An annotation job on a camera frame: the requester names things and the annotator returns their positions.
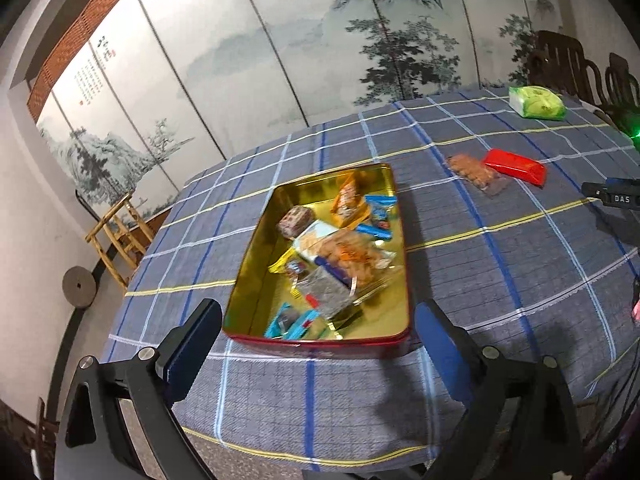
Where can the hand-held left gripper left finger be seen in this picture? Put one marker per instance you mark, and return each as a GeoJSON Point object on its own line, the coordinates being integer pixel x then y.
{"type": "Point", "coordinates": [192, 355]}

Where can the orange snack packet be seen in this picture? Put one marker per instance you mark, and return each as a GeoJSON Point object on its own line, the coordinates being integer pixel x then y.
{"type": "Point", "coordinates": [347, 200]}

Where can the pale snack packet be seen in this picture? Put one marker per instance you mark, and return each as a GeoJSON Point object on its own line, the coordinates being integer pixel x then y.
{"type": "Point", "coordinates": [312, 237]}

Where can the pink white snack packet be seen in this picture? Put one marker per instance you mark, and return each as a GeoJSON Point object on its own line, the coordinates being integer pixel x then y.
{"type": "Point", "coordinates": [295, 221]}

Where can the yellow snack packet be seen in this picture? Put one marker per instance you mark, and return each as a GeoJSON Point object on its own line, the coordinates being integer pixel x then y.
{"type": "Point", "coordinates": [282, 265]}

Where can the blue checked tablecloth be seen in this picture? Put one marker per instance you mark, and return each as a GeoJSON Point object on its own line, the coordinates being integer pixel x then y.
{"type": "Point", "coordinates": [475, 260]}

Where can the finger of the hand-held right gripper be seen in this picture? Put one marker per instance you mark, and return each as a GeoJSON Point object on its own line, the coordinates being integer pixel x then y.
{"type": "Point", "coordinates": [597, 190]}

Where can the brown cookie packet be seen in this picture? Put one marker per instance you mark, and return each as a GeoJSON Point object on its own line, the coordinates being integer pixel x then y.
{"type": "Point", "coordinates": [470, 170]}
{"type": "Point", "coordinates": [350, 255]}

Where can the dark wooden chair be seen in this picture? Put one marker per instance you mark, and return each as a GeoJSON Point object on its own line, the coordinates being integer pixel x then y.
{"type": "Point", "coordinates": [620, 80]}
{"type": "Point", "coordinates": [47, 425]}
{"type": "Point", "coordinates": [560, 60]}

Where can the blue candy packet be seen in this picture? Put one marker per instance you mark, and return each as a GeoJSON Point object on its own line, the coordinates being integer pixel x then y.
{"type": "Point", "coordinates": [372, 230]}
{"type": "Point", "coordinates": [295, 322]}
{"type": "Point", "coordinates": [380, 204]}

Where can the bamboo chair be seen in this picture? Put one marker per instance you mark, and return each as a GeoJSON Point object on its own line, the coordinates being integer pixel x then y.
{"type": "Point", "coordinates": [107, 218]}

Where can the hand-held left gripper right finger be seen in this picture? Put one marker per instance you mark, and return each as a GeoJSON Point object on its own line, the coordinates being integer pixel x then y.
{"type": "Point", "coordinates": [445, 350]}

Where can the green snack bag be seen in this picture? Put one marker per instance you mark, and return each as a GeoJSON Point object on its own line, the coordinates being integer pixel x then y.
{"type": "Point", "coordinates": [537, 102]}

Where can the clear dark snack packet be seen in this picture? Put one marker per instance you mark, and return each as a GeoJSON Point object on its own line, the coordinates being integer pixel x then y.
{"type": "Point", "coordinates": [327, 292]}

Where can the round stone disc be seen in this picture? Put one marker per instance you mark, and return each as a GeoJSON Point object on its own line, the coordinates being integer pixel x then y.
{"type": "Point", "coordinates": [72, 292]}

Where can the painted folding screen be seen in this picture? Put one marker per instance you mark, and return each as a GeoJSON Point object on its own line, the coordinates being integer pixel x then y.
{"type": "Point", "coordinates": [250, 60]}

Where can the red snack packet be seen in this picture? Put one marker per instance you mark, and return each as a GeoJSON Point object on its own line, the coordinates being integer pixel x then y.
{"type": "Point", "coordinates": [515, 166]}

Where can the gold rectangular tin box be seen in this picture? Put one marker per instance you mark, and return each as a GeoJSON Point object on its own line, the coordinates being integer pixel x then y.
{"type": "Point", "coordinates": [260, 280]}

